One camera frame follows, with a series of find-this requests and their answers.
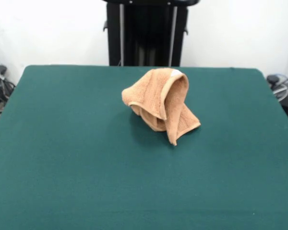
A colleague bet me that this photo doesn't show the orange terry towel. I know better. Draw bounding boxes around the orange terry towel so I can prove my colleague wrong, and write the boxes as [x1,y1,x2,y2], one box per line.
[121,68,202,146]

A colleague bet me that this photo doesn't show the dark green table cloth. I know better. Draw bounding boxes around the dark green table cloth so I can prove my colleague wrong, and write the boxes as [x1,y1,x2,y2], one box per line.
[0,65,288,230]

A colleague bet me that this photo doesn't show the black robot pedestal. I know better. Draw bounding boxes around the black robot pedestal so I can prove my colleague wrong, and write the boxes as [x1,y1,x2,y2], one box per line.
[102,0,202,67]

